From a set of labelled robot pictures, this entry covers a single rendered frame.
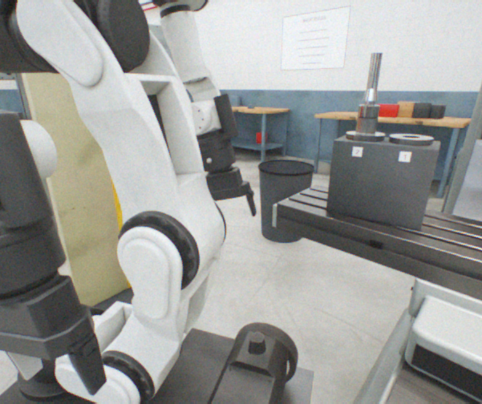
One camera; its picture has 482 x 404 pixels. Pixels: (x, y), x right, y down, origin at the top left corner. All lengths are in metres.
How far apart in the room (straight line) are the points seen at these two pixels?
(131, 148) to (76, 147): 1.30
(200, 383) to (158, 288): 0.44
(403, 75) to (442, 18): 0.74
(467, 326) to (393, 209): 0.27
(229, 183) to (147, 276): 0.32
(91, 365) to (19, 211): 0.18
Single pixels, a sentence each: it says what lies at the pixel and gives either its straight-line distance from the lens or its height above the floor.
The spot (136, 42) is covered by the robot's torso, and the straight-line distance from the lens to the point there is 0.53.
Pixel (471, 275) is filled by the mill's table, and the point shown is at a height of 0.91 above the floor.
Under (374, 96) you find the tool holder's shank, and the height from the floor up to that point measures 1.24.
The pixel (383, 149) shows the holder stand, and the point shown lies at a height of 1.13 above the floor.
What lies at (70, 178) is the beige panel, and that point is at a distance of 1.78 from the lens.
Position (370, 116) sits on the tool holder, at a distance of 0.80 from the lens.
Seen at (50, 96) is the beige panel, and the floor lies 1.22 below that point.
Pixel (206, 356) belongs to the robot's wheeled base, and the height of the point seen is 0.57.
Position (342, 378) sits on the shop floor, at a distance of 1.69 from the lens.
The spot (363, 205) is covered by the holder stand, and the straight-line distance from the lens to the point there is 0.80.
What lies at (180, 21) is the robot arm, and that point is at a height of 1.38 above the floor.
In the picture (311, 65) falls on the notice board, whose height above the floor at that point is 1.59.
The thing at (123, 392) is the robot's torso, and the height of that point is 0.70.
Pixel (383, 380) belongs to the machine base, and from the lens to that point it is 1.47.
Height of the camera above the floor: 1.26
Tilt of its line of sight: 21 degrees down
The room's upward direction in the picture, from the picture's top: straight up
